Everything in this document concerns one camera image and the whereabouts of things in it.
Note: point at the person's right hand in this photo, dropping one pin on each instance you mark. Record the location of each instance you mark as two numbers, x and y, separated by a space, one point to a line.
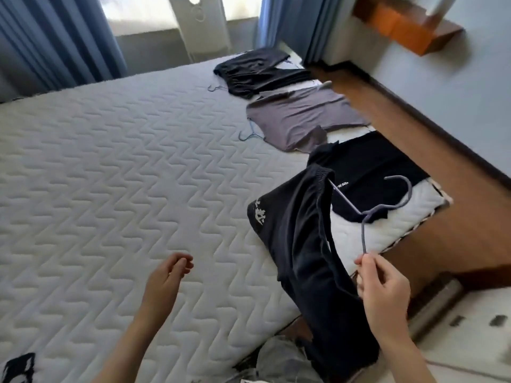
387 299

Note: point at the person's left hand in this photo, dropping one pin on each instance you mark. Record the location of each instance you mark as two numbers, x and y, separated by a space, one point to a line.
159 287

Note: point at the white wardrobe with wooden side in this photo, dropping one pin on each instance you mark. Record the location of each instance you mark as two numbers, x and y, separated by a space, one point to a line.
471 339

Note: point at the bed with white quilted mattress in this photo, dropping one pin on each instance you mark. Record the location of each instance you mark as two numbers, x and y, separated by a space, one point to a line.
119 195

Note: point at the black Li-Ning t-shirt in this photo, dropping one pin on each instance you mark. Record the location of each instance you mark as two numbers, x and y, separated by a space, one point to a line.
371 167

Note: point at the grey-brown t-shirt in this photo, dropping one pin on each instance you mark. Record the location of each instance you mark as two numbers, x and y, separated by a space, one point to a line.
299 115

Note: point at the black long pants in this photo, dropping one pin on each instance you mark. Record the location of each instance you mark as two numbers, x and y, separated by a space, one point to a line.
255 71

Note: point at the person's left forearm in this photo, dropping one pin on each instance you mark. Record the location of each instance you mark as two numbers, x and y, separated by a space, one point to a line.
127 355

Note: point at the person's grey trousers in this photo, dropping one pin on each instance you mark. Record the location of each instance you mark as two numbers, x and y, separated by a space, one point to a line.
279 359

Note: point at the white stool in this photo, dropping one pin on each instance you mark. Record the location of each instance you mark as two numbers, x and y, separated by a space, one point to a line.
290 55

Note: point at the white carved chair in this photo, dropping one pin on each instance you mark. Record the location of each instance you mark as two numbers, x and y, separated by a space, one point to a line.
203 27

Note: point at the blue curtain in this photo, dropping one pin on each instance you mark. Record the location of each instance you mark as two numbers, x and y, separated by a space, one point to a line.
52 39
303 23

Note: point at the white window sill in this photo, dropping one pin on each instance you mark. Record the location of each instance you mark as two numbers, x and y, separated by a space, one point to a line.
139 15

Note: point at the orange wooden wall shelf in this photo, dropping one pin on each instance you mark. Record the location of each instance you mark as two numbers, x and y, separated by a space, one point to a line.
403 23

